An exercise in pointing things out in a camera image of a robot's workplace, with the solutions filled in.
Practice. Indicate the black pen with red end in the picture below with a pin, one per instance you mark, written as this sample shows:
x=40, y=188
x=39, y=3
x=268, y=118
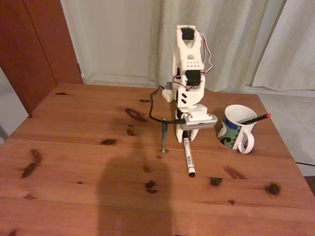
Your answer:
x=256, y=119

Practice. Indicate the grey table clamp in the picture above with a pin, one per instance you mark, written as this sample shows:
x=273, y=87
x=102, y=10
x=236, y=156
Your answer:
x=169, y=86

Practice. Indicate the green pen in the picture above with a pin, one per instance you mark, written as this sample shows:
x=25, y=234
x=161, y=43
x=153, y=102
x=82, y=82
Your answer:
x=164, y=137

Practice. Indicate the wide cream curtain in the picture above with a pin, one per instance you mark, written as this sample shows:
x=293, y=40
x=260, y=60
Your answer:
x=221, y=44

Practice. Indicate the white marker with black cap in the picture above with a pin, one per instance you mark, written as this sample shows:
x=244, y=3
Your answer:
x=188, y=155

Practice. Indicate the narrow cream curtain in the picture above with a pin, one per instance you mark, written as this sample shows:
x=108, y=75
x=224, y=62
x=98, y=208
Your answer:
x=292, y=49

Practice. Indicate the white mug with green pattern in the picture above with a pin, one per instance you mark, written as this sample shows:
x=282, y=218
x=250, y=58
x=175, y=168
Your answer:
x=236, y=135

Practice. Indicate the silver camera box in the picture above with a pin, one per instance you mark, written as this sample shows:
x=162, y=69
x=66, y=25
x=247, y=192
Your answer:
x=199, y=124

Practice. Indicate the brown wooden door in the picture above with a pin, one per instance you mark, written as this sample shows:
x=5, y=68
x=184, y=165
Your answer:
x=29, y=49

